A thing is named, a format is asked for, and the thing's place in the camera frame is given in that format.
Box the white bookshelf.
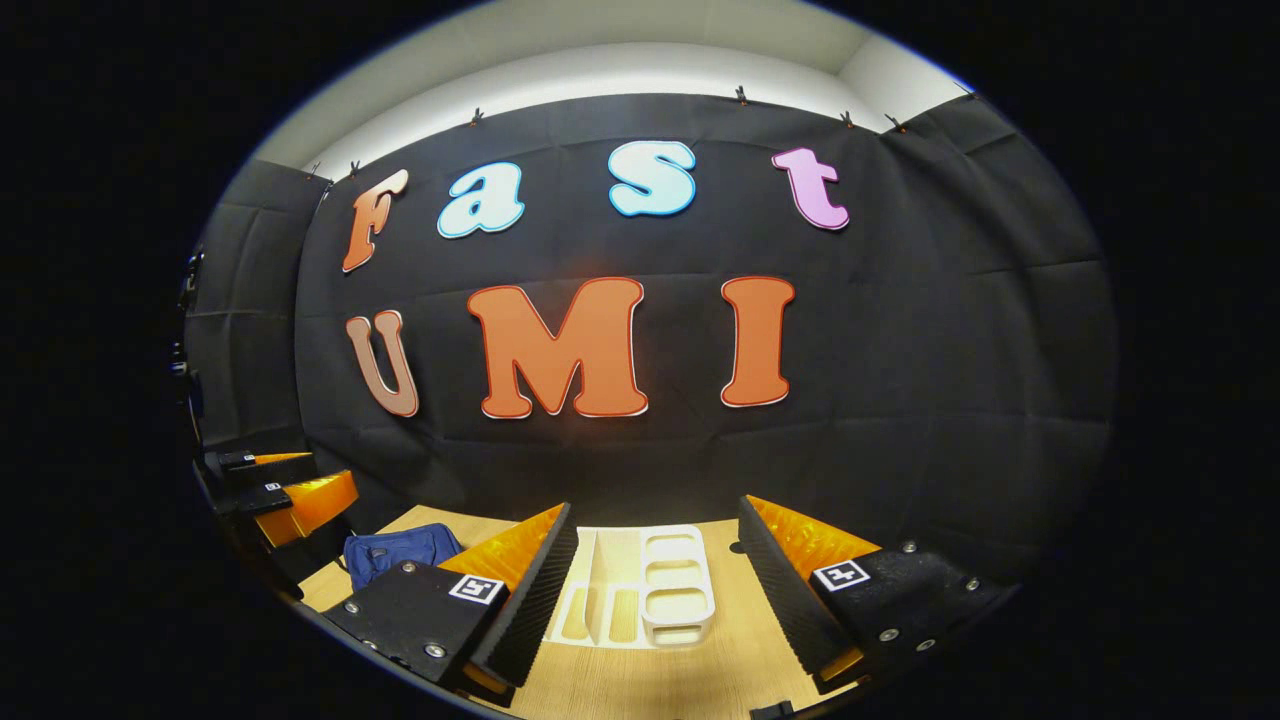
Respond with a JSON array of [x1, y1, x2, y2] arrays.
[[545, 523, 716, 651]]

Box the blue schoolbag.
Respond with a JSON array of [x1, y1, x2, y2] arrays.
[[340, 523, 464, 593]]

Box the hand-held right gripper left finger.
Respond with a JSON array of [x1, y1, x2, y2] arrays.
[[320, 502, 581, 709]]

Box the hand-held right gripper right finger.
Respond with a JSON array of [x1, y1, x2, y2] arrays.
[[737, 495, 1021, 703]]

